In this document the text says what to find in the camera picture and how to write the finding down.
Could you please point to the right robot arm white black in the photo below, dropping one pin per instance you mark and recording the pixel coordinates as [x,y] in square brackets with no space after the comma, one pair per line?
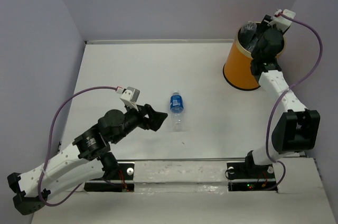
[292,127]

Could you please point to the blue label bottle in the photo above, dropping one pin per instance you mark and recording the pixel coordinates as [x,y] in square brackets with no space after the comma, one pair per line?
[176,111]

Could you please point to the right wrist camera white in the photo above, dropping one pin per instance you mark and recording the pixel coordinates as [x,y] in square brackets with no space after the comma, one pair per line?
[280,20]

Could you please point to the clear bottle white cap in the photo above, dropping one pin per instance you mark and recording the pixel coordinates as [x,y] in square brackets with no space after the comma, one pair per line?
[246,33]

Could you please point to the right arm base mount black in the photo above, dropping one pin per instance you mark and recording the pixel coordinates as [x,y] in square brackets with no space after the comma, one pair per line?
[242,179]

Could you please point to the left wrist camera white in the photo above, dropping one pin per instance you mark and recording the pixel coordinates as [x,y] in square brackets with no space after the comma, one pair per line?
[129,97]

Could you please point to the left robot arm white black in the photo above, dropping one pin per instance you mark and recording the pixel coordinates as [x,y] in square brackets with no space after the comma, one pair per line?
[88,157]

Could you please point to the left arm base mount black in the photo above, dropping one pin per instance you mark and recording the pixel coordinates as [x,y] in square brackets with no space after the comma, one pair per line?
[122,181]

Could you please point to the orange cylindrical bin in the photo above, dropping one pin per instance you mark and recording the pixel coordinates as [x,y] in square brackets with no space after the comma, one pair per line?
[241,71]

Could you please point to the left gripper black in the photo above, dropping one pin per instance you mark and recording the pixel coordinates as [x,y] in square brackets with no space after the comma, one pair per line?
[156,119]

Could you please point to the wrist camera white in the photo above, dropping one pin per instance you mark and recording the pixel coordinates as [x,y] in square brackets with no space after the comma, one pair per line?
[129,97]
[280,20]

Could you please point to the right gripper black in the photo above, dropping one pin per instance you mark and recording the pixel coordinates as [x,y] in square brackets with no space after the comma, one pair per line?
[263,26]

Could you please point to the metal rail back edge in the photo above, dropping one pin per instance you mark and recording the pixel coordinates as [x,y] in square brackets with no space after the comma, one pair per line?
[157,41]

